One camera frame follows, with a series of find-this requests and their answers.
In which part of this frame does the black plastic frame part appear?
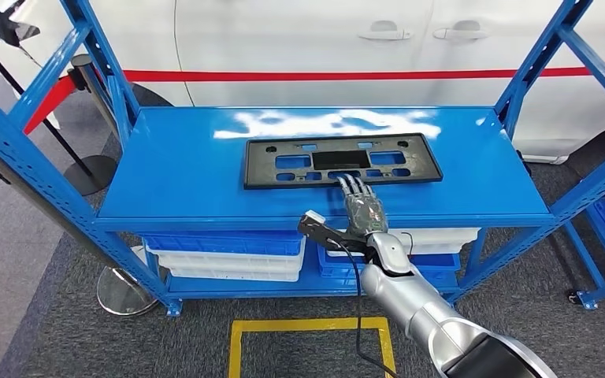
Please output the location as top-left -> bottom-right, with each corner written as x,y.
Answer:
243,132 -> 444,191

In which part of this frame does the blue metal shelf rack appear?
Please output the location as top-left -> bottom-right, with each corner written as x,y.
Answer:
0,0 -> 605,318
568,174 -> 605,311

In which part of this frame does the white plastic bin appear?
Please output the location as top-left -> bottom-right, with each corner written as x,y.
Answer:
325,228 -> 481,247
328,242 -> 462,257
169,267 -> 303,283
146,237 -> 308,273

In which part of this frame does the red barrier belt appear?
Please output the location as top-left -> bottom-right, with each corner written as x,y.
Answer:
23,76 -> 76,135
123,65 -> 605,83

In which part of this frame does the white car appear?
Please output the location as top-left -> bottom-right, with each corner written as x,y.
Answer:
0,0 -> 605,164

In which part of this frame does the dark car headlight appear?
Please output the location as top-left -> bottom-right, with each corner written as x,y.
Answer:
0,0 -> 42,49

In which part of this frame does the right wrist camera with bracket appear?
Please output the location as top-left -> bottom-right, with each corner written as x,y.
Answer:
297,209 -> 371,254

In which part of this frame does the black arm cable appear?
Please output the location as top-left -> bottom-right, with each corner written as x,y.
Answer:
331,237 -> 400,378

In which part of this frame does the white car door handle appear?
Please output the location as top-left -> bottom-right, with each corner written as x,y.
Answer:
432,20 -> 492,41
358,20 -> 414,42

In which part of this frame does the chrome stanchion post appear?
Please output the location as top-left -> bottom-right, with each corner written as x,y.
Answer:
0,142 -> 160,317

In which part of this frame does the black-headed stanchion post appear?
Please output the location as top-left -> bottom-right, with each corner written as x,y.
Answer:
70,54 -> 126,137

